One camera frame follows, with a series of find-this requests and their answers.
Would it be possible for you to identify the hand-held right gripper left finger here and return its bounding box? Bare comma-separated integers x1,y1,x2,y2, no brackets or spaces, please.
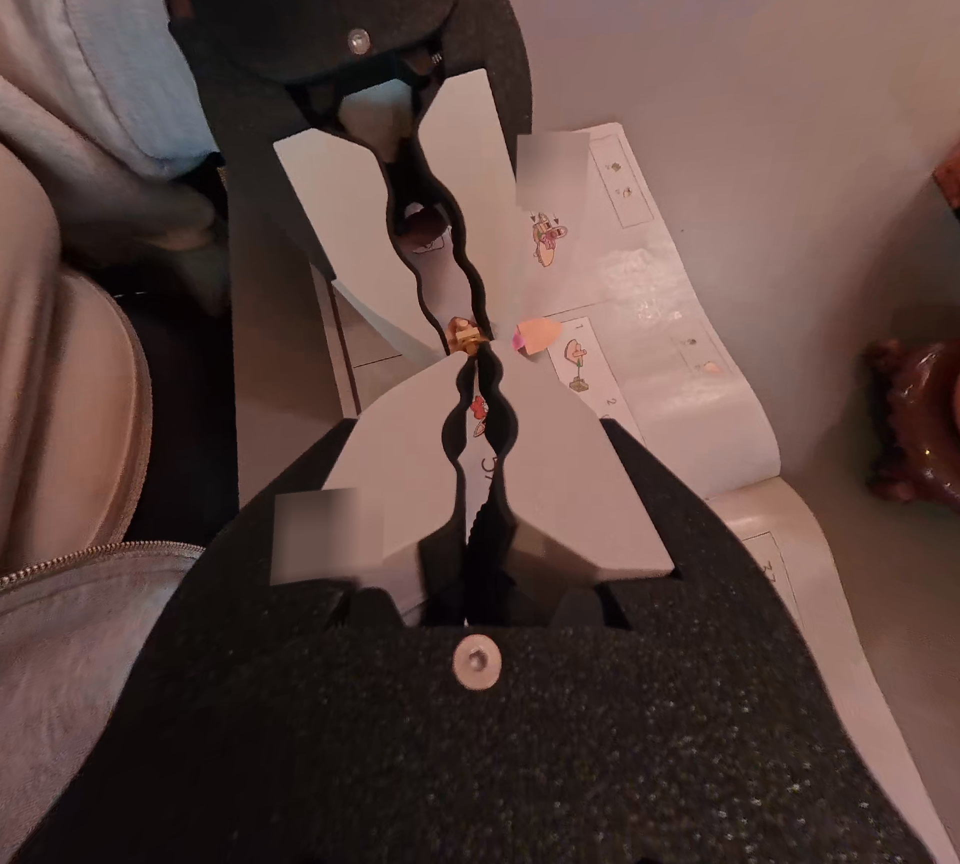
322,354,470,610

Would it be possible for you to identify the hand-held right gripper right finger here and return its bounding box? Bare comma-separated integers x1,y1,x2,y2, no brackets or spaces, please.
466,344,678,619

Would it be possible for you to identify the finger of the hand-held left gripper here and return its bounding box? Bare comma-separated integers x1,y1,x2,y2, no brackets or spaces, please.
272,121,455,362
409,67,531,340

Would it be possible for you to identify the peach pink brick flower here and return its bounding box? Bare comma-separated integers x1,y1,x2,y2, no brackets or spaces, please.
447,315,564,360

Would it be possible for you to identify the person's left forearm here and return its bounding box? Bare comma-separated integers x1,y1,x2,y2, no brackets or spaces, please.
0,0,234,314

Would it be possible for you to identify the white desk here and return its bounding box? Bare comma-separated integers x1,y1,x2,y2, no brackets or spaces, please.
228,0,960,864

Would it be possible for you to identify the white instruction booklet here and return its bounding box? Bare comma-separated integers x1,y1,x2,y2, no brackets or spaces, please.
330,121,954,864

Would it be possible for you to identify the beige round cushion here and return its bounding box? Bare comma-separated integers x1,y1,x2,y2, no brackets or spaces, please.
0,144,155,573

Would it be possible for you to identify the brown glossy figurine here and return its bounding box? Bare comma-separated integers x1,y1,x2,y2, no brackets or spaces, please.
862,337,960,507

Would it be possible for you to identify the grey zippered pouch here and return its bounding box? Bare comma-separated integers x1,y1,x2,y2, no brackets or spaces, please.
0,540,209,859

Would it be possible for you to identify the reddish brown object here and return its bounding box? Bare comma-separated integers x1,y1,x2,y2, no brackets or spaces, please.
931,142,960,213

